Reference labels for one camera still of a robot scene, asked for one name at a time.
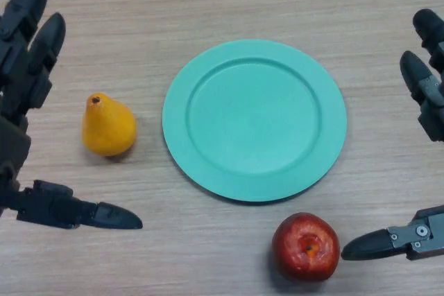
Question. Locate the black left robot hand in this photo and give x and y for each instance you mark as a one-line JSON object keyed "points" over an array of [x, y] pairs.
{"points": [[21, 67]]}

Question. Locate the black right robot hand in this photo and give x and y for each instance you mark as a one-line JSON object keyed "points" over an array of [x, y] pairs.
{"points": [[428, 102]]}

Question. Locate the red apple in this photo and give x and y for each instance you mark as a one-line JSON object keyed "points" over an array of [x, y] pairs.
{"points": [[305, 247]]}

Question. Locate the green round plate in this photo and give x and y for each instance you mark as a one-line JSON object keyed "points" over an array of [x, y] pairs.
{"points": [[253, 122]]}

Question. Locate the yellow pear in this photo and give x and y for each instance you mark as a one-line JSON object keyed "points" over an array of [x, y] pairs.
{"points": [[107, 129]]}

